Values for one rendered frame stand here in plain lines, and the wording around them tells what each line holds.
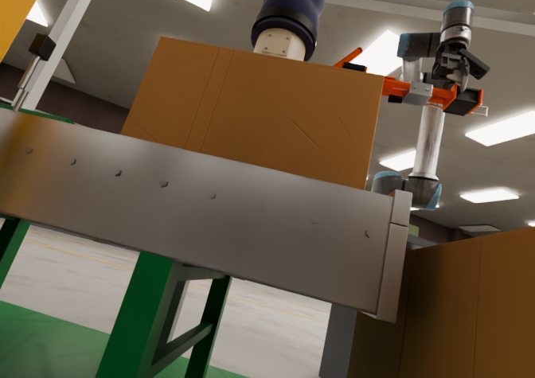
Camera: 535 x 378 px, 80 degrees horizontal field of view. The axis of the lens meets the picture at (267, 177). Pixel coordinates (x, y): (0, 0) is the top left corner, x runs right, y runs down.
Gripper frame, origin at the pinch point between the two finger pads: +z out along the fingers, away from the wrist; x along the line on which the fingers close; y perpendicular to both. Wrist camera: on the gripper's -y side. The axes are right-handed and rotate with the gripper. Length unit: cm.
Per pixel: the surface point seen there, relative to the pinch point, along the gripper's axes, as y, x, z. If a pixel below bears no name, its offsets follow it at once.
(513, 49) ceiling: -186, -278, -290
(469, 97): -2.3, 3.5, 0.9
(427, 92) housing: 9.9, 3.7, 2.1
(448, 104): 2.3, 0.7, 2.9
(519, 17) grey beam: -115, -155, -209
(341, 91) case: 36.4, 23.1, 20.2
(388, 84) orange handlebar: 22.1, 3.8, 1.9
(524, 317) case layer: 15, 55, 63
